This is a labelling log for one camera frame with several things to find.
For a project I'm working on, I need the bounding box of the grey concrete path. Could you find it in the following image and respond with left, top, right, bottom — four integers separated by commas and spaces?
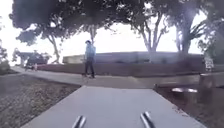
11, 66, 224, 89
19, 85, 208, 128

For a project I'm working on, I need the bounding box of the person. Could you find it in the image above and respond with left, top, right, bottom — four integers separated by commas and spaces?
82, 39, 98, 79

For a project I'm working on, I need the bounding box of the row of dark trees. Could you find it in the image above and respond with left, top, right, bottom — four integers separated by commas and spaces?
9, 0, 224, 64

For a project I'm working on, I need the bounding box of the robot's own part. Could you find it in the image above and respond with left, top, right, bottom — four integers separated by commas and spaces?
139, 111, 156, 128
72, 115, 87, 128

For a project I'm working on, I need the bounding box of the brown mulch ground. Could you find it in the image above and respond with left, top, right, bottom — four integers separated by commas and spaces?
0, 73, 83, 128
154, 87, 224, 128

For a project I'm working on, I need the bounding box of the pale sign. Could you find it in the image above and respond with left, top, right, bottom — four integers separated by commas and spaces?
204, 56, 215, 73

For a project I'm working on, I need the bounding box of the low grey wall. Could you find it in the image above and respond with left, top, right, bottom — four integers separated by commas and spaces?
62, 50, 204, 65

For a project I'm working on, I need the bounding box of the short wooden post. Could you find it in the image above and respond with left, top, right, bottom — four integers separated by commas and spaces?
196, 74, 214, 104

